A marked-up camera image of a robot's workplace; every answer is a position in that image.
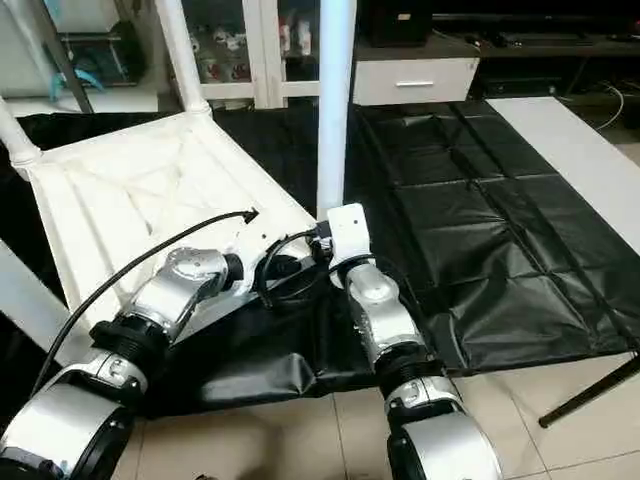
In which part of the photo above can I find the white plastic table leg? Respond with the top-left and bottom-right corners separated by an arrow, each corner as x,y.
0,240 -> 93,366
315,0 -> 359,223
155,0 -> 214,116
0,95 -> 43,169

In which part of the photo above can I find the white plastic table top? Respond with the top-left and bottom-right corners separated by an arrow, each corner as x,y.
18,105 -> 343,346

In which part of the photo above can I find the black table mat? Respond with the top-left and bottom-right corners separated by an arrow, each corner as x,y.
0,98 -> 640,416

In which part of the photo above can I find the white drawer unit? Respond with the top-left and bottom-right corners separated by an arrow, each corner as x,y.
352,55 -> 483,107

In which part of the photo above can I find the white glass door cabinet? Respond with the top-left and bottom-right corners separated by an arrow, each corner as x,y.
165,0 -> 361,109

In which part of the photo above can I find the black metal workbench leg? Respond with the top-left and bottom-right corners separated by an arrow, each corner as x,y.
538,352 -> 640,429

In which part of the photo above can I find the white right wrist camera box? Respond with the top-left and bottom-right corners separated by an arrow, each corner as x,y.
325,203 -> 374,288

